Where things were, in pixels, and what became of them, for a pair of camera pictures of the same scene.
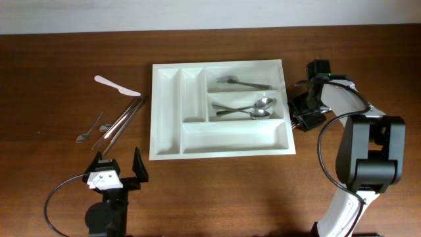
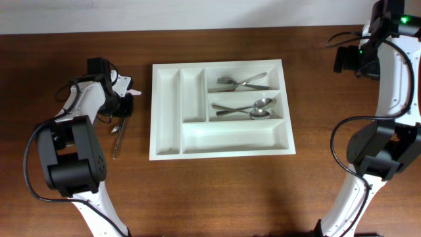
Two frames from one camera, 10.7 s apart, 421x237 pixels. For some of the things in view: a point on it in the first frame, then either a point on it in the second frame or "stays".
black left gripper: [139, 167] -> [125, 106]
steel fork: [294, 125] -> [235, 86]
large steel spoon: [256, 114] stays
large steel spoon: [262, 104] stays
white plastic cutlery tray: [220, 109] stays
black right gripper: [306, 120] -> [349, 62]
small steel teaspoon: [104, 128] -> [116, 129]
